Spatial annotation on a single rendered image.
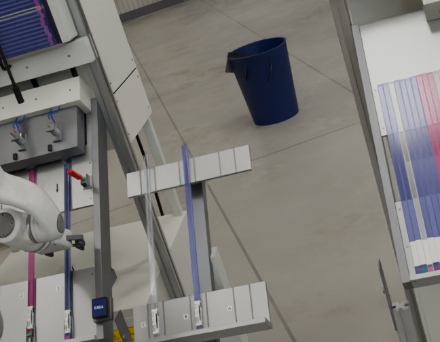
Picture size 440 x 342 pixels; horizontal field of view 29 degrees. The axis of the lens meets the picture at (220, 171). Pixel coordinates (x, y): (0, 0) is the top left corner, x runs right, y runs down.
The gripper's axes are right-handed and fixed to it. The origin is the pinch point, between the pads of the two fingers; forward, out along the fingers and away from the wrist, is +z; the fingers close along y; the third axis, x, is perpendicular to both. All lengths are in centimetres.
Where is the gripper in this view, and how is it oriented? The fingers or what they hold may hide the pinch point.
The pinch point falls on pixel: (66, 247)
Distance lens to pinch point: 232.2
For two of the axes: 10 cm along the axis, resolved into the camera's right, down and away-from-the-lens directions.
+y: -9.4, 2.2, 2.4
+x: 1.4, 9.4, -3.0
